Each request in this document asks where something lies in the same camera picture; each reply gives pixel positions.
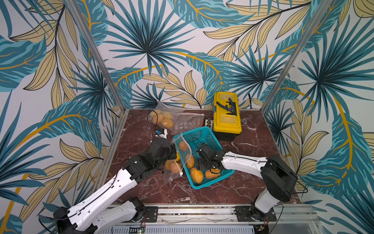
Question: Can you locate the clear dotted bag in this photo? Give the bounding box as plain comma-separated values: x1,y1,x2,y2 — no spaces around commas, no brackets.
162,133,193,184
171,113,205,136

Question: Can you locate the potato orange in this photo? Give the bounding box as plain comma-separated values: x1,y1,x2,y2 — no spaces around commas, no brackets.
170,161,182,174

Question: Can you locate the teal plastic basket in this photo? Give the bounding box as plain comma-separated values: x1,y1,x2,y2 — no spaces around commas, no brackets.
184,127,235,190

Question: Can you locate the yellow potato top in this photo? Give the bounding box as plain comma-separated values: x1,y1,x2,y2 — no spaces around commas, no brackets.
161,118,174,129

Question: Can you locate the yellow potato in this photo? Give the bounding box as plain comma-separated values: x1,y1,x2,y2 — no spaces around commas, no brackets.
150,109,162,118
161,118,174,129

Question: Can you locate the clear zipper bag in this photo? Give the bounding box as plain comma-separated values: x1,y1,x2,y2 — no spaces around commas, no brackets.
148,101,185,130

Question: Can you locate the greenish potato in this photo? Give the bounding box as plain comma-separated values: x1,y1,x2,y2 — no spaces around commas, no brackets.
162,111,173,120

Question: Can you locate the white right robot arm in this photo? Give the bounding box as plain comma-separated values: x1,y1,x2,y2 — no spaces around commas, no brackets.
196,143,298,216

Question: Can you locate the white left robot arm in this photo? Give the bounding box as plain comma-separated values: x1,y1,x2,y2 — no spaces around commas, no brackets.
52,137,176,234

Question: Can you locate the yellow black toolbox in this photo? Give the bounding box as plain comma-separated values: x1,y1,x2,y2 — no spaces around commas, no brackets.
212,91,242,141

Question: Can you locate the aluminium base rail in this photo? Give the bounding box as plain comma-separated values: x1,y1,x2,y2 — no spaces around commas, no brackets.
96,203,322,234

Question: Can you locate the aluminium corner post left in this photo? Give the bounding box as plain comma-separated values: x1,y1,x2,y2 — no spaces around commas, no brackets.
65,0,126,113

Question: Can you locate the aluminium corner post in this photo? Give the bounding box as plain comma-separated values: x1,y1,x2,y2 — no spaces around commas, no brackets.
65,0,126,113
260,0,333,114

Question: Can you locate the aluminium corner post right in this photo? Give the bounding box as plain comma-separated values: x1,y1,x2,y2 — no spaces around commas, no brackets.
260,0,333,114

